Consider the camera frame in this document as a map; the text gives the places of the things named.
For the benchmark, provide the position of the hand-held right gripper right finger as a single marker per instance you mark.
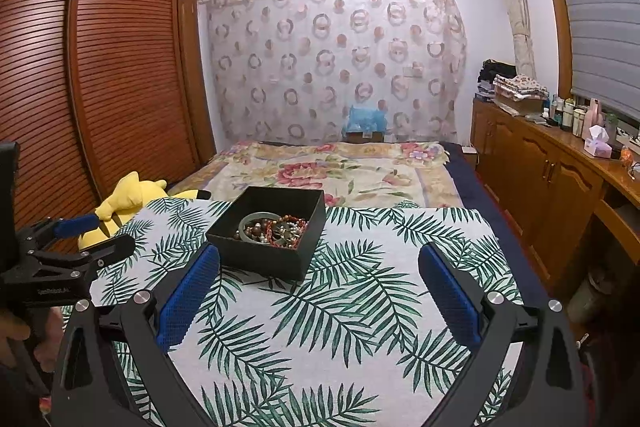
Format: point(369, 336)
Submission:
point(452, 297)

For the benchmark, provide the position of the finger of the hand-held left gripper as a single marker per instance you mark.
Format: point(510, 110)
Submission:
point(75, 226)
point(117, 247)

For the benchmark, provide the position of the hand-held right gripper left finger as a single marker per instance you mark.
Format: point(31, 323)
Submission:
point(187, 302)

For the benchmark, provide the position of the black jewelry box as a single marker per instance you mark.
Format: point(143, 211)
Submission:
point(260, 262)

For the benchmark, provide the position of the green jade bangle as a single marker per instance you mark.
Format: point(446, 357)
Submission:
point(245, 222)

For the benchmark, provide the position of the person's left hand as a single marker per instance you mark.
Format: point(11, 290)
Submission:
point(12, 337)

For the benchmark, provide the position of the yellow plush toy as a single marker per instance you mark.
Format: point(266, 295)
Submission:
point(125, 199)

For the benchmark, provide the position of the navy blue bed sheet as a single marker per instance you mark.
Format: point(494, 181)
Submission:
point(500, 227)

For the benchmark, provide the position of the palm leaf printed cloth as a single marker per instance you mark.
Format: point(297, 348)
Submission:
point(350, 297)

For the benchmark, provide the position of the grey round container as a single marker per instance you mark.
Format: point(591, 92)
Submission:
point(590, 299)

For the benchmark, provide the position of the wooden cabinet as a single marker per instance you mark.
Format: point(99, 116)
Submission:
point(530, 167)

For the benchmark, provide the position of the wooden louvred wardrobe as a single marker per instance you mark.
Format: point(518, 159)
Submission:
point(125, 82)

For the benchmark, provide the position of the dark red cloth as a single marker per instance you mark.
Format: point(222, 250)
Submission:
point(615, 357)

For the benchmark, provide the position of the floral blanket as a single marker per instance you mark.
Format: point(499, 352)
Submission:
point(325, 177)

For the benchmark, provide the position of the small wooden box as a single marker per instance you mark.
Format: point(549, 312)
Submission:
point(365, 137)

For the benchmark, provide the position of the blue plush toy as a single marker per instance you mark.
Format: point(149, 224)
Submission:
point(365, 117)

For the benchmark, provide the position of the cardboard box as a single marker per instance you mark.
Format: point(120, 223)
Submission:
point(522, 108)

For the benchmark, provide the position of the pink tissue box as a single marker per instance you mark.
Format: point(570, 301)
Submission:
point(597, 147)

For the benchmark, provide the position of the row of cosmetic bottles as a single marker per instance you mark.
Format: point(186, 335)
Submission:
point(567, 114)

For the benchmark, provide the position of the floral folded fabrics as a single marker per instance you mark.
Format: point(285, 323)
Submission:
point(520, 87)

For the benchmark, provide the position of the stack of dark folded clothes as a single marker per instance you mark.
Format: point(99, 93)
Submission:
point(495, 74)

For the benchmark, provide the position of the pink carton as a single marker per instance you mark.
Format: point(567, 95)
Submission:
point(595, 112)

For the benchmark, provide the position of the circle patterned curtain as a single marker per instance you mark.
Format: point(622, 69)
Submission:
point(300, 57)

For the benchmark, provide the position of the grey window blind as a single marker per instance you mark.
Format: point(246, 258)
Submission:
point(600, 7)

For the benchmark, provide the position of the wooden window frame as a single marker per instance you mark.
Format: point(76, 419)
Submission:
point(557, 32)

